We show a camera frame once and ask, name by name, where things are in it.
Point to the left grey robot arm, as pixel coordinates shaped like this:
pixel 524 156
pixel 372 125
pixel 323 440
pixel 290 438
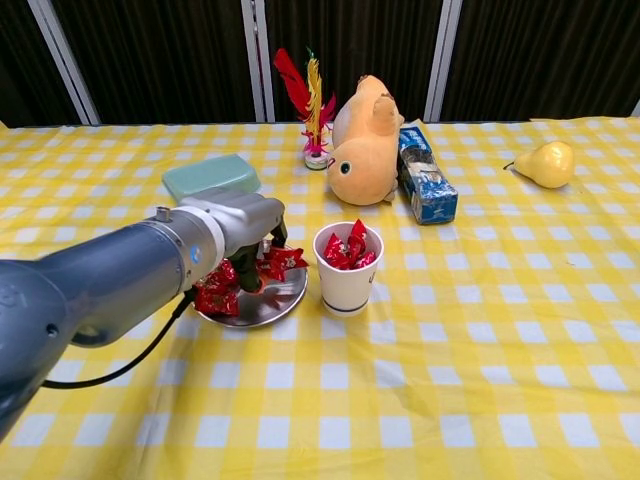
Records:
pixel 100 280

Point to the orange plush toy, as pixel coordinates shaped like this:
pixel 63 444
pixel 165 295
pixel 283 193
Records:
pixel 360 170

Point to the black pleated curtain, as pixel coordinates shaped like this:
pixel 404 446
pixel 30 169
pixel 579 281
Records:
pixel 150 55

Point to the white metal frame post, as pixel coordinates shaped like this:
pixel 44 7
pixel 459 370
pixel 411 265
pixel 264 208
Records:
pixel 637 109
pixel 257 60
pixel 63 60
pixel 442 60

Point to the blue cookie box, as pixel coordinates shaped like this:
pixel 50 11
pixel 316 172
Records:
pixel 430 195

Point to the teal plastic dustpan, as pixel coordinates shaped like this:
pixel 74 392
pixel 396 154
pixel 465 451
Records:
pixel 210 175

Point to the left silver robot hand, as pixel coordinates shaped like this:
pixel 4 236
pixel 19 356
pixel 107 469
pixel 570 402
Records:
pixel 245 215

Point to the yellow checkered tablecloth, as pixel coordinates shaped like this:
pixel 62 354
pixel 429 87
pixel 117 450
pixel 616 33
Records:
pixel 450 350

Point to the red candy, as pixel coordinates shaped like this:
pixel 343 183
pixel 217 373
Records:
pixel 346 261
pixel 358 237
pixel 334 248
pixel 222 276
pixel 285 261
pixel 367 259
pixel 216 301

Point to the yellow pear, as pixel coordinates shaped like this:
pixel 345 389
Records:
pixel 547 165

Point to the round silver plate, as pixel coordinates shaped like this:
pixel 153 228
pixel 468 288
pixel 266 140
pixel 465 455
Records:
pixel 285 300

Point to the colourful feather shuttlecock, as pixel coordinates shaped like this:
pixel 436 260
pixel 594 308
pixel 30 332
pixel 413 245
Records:
pixel 316 145

